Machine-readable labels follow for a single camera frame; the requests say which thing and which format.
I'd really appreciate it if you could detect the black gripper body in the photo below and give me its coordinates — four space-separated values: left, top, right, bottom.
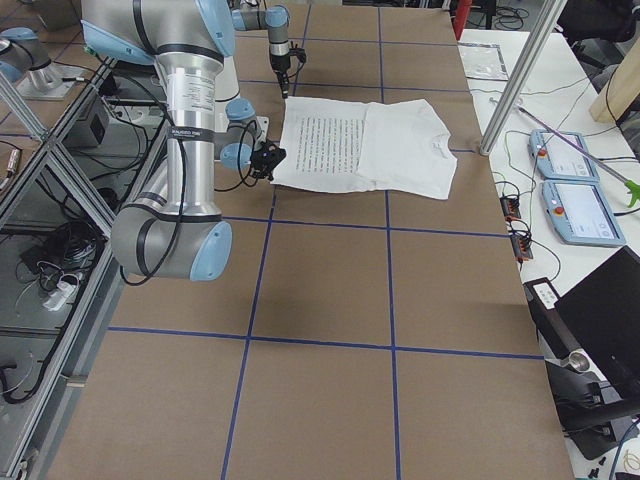
249 156 275 181
269 50 291 89

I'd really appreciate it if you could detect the white long-sleeve printed shirt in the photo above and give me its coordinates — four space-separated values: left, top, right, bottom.
272 97 457 200

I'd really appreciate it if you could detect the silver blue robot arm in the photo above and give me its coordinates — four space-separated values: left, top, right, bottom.
82 1 286 281
231 5 292 99

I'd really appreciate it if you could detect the third grey robot base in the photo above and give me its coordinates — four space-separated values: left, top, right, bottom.
1 27 85 101

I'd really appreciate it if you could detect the red cylinder object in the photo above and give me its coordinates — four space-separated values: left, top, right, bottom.
452 0 473 40

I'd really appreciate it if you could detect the clear plastic document sleeve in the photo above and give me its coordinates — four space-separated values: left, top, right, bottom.
458 42 509 81

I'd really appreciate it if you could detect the white power strip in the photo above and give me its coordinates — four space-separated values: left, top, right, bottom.
43 277 79 312

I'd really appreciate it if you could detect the upper orange black hub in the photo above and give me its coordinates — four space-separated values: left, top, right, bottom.
500 196 522 221

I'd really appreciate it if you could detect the orange black hub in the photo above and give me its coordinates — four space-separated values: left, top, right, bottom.
510 233 533 264
500 196 522 221

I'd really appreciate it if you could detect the lower orange black hub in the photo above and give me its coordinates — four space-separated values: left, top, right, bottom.
510 233 533 264

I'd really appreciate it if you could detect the upper blue teach pendant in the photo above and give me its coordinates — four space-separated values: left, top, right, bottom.
529 129 599 183

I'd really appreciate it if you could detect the blue teach pendant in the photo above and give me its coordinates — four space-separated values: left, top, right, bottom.
542 180 626 247
529 129 599 183

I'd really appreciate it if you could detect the lower blue teach pendant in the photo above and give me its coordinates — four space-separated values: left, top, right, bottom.
542 180 626 247

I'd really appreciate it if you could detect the metal reacher grabber tool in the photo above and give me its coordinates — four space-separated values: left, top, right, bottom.
513 103 639 208

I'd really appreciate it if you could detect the black laptop computer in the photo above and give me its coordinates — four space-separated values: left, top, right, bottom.
555 246 639 398

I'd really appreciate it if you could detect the black monitor stand base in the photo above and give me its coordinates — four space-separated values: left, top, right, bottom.
524 278 639 460

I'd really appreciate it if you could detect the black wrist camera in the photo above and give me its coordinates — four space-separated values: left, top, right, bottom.
290 45 307 65
251 141 287 169

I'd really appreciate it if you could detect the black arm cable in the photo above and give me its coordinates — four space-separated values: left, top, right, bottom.
102 69 264 287

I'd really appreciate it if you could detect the aluminium frame post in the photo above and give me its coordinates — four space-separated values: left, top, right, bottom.
479 0 567 156

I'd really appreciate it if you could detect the aluminium frame railing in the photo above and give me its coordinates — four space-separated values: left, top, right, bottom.
0 54 166 471

